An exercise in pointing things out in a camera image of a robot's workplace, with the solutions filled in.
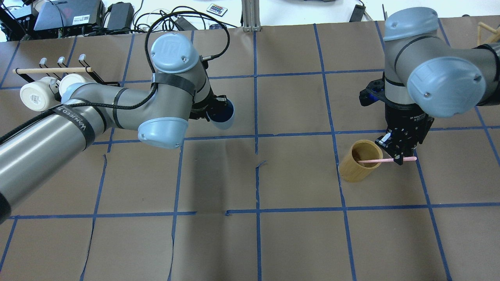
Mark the light blue cup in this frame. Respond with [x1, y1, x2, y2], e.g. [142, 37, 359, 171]
[206, 96, 235, 130]

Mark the pink chopstick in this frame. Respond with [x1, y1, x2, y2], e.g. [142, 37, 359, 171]
[357, 156, 418, 164]

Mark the yellow bamboo cup holder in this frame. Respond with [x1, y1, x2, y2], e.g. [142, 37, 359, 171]
[339, 139, 383, 183]

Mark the white cup on rack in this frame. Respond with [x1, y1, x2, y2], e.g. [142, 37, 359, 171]
[59, 73, 95, 99]
[20, 76, 61, 112]

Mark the small remote control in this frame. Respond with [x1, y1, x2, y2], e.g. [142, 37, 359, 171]
[206, 3, 228, 17]

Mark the wooden rack rod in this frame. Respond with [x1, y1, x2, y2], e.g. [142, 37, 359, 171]
[12, 67, 94, 75]

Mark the black power adapter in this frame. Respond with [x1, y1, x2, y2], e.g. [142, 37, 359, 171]
[106, 2, 134, 30]

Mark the wooden mug tree stand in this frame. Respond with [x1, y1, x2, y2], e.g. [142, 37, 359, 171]
[477, 22, 500, 46]

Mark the black computer box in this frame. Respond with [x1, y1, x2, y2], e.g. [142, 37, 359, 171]
[34, 0, 105, 32]

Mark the aluminium frame post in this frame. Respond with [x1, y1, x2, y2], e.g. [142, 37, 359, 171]
[241, 0, 261, 32]

